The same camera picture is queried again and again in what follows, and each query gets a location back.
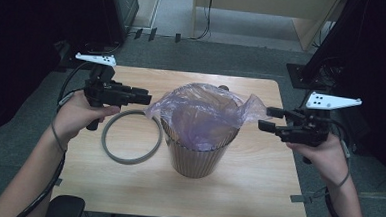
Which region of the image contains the black cabinet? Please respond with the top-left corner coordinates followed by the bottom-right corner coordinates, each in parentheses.
top-left (93, 0), bottom-right (141, 49)

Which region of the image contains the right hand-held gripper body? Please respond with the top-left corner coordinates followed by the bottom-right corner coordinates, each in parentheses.
top-left (278, 89), bottom-right (363, 150)

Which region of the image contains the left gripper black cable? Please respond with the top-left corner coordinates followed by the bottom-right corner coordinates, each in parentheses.
top-left (14, 59), bottom-right (88, 217)

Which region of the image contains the black stand post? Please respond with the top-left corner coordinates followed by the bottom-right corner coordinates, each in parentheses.
top-left (301, 0), bottom-right (371, 86)

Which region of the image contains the grey floor cable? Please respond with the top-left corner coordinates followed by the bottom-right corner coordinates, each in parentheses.
top-left (87, 41), bottom-right (123, 57)

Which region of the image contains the person's right hand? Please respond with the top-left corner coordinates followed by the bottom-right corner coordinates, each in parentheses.
top-left (282, 129), bottom-right (353, 187)

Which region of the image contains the brown ribbed plastic bin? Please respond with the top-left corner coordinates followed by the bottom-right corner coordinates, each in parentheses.
top-left (156, 83), bottom-right (243, 181)

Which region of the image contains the grey plastic bin ring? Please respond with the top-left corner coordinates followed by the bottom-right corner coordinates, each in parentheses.
top-left (99, 107), bottom-right (165, 167)

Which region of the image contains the black chair part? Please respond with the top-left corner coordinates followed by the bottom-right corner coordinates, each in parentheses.
top-left (44, 194), bottom-right (86, 217)

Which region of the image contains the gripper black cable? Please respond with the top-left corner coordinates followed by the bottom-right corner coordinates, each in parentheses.
top-left (14, 59), bottom-right (88, 217)
top-left (322, 118), bottom-right (366, 217)

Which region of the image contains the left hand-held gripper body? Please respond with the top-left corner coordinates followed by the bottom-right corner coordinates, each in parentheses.
top-left (71, 51), bottom-right (135, 133)

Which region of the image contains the hanging black cable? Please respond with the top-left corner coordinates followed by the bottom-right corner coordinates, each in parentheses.
top-left (189, 0), bottom-right (215, 42)

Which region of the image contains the person's left hand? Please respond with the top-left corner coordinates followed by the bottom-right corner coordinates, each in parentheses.
top-left (51, 89), bottom-right (123, 147)

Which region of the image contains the purple plastic bag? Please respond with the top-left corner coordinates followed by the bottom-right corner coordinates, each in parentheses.
top-left (142, 79), bottom-right (273, 157)

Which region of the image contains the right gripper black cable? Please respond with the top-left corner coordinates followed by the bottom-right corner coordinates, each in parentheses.
top-left (322, 118), bottom-right (366, 217)

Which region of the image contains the beige wooden cabinet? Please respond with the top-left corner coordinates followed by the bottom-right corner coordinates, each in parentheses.
top-left (189, 0), bottom-right (350, 54)

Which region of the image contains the black stand base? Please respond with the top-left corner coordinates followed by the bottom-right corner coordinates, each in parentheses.
top-left (58, 40), bottom-right (102, 72)
top-left (285, 62), bottom-right (329, 92)

